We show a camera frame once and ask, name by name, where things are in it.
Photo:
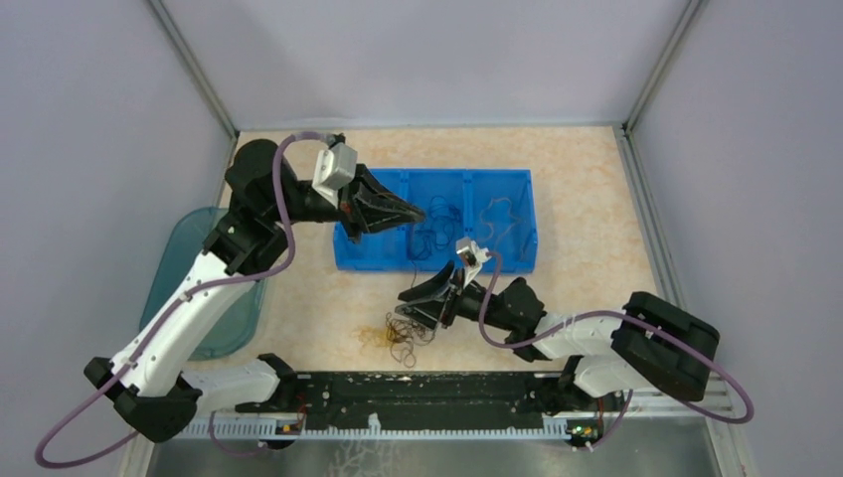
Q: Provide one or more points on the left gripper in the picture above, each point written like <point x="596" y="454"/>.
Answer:
<point x="365" y="205"/>

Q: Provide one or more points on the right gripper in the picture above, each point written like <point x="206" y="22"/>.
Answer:
<point x="427" y="301"/>

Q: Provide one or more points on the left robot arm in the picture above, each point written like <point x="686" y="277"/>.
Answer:
<point x="309" y="177"/>

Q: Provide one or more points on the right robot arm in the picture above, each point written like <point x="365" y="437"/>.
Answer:
<point x="648" y="343"/>

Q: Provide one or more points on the blue three-compartment bin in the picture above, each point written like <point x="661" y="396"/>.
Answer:
<point x="494" y="207"/>

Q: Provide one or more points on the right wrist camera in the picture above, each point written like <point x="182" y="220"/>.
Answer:
<point x="472" y="256"/>

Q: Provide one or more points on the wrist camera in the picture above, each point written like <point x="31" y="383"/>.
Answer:
<point x="472" y="256"/>
<point x="335" y="168"/>

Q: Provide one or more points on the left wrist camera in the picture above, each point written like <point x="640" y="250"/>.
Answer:
<point x="335" y="168"/>

